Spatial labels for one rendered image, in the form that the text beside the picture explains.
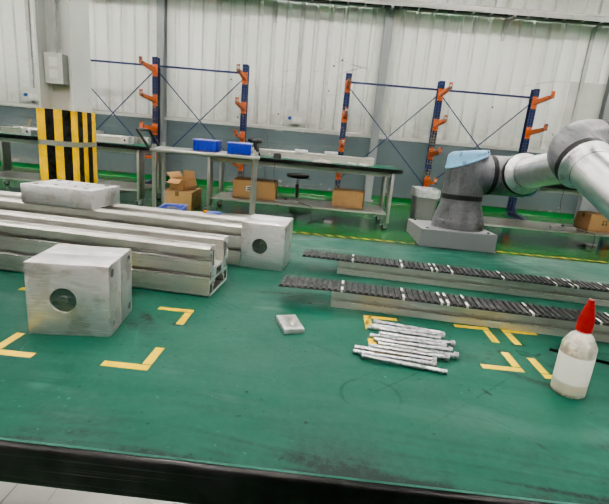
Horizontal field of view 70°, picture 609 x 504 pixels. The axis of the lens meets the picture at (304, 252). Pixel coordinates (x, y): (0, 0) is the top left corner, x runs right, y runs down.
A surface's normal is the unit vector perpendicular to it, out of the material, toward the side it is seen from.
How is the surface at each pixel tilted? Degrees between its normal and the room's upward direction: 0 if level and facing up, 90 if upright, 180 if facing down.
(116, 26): 90
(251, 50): 90
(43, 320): 90
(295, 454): 0
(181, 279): 90
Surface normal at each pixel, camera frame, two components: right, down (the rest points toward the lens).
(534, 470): 0.08, -0.96
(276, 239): -0.13, 0.24
